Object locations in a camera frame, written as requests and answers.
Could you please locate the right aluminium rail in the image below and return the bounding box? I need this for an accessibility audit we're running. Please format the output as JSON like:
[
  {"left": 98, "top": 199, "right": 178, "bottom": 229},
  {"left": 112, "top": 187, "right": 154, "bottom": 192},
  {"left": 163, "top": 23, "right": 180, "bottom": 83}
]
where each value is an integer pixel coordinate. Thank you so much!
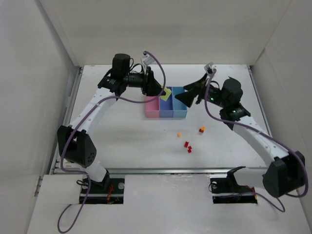
[{"left": 248, "top": 66, "right": 272, "bottom": 137}]

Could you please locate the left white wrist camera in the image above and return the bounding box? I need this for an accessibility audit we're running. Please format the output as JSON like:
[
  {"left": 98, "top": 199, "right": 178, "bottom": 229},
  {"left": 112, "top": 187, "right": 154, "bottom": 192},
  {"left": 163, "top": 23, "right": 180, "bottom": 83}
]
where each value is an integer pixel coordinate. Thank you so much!
[{"left": 141, "top": 50, "right": 153, "bottom": 66}]

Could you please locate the light blue container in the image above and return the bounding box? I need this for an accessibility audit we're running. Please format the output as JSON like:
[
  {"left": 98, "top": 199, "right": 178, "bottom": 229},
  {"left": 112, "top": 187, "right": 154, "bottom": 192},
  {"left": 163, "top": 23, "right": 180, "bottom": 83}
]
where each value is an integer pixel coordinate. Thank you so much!
[{"left": 172, "top": 87, "right": 187, "bottom": 118}]

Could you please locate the green lego brick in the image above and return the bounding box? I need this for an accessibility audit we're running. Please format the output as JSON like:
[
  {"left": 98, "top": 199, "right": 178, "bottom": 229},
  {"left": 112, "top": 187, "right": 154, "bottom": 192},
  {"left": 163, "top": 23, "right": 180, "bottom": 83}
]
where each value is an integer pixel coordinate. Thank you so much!
[{"left": 159, "top": 87, "right": 172, "bottom": 101}]

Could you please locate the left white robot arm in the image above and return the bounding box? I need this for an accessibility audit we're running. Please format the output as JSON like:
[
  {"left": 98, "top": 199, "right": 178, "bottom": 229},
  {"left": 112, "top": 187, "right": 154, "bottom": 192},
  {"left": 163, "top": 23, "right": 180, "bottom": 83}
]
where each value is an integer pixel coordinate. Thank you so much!
[{"left": 57, "top": 51, "right": 166, "bottom": 190}]

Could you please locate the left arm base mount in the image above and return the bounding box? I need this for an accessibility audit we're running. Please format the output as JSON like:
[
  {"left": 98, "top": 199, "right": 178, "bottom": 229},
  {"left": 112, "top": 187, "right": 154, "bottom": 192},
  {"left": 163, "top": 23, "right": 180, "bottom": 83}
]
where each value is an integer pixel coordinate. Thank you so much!
[{"left": 85, "top": 178, "right": 125, "bottom": 205}]

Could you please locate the left aluminium rail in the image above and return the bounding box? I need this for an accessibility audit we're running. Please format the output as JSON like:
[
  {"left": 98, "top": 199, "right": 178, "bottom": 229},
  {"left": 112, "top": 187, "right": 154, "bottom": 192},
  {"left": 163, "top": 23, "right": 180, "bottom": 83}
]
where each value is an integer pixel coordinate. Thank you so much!
[{"left": 47, "top": 66, "right": 84, "bottom": 175}]

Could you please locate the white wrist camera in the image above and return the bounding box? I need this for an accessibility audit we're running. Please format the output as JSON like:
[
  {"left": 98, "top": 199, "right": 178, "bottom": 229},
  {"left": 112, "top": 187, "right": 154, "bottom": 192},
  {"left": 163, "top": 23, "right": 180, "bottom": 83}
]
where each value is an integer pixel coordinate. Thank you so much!
[
  {"left": 141, "top": 50, "right": 153, "bottom": 66},
  {"left": 204, "top": 62, "right": 216, "bottom": 76}
]

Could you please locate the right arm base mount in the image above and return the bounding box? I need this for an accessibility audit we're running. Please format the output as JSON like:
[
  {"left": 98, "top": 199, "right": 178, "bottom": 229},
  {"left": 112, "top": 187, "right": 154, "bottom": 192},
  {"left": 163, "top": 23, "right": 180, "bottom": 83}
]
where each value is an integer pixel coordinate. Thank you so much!
[{"left": 208, "top": 166, "right": 258, "bottom": 204}]

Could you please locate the front aluminium rail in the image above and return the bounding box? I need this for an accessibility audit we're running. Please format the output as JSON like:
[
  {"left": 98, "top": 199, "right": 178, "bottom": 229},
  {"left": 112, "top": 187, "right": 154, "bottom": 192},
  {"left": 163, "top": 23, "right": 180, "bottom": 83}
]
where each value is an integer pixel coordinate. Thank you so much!
[{"left": 50, "top": 167, "right": 269, "bottom": 175}]

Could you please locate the aluminium rail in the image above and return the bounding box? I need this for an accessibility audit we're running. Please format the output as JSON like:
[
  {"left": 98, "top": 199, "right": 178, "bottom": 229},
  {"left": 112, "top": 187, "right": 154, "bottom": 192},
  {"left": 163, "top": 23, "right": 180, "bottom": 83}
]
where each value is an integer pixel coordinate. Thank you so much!
[
  {"left": 248, "top": 66, "right": 272, "bottom": 137},
  {"left": 47, "top": 66, "right": 84, "bottom": 175},
  {"left": 50, "top": 167, "right": 269, "bottom": 175}
]

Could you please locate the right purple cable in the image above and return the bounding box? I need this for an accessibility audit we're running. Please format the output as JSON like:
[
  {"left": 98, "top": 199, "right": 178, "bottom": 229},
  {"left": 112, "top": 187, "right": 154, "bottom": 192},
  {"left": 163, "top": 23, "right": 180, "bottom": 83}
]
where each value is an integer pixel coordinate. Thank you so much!
[{"left": 204, "top": 68, "right": 309, "bottom": 213}]

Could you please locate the red lego with orange top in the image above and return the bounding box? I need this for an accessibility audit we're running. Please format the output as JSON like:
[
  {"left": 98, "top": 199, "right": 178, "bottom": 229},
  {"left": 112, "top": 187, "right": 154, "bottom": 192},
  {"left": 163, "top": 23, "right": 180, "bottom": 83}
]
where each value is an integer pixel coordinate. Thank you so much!
[{"left": 199, "top": 126, "right": 205, "bottom": 133}]

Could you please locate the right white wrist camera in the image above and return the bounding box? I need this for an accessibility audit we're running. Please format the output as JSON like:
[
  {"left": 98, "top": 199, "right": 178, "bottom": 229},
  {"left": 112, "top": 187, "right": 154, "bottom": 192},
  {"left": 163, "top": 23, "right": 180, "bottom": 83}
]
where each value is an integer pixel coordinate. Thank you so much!
[{"left": 204, "top": 62, "right": 216, "bottom": 76}]

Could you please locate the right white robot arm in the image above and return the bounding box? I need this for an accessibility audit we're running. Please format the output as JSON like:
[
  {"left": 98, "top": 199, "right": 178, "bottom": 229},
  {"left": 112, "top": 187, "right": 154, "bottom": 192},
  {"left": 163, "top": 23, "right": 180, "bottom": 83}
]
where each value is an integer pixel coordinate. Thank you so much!
[{"left": 175, "top": 74, "right": 309, "bottom": 198}]

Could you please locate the dark blue container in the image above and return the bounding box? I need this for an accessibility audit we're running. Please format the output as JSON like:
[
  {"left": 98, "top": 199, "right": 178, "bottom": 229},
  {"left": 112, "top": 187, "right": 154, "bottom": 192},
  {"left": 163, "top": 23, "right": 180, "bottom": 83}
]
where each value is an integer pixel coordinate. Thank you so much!
[{"left": 159, "top": 94, "right": 174, "bottom": 118}]

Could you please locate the pink container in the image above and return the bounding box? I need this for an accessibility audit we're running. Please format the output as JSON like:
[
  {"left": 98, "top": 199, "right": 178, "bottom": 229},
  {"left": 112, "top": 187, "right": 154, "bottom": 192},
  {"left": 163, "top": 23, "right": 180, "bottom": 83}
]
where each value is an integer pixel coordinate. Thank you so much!
[{"left": 145, "top": 97, "right": 160, "bottom": 118}]

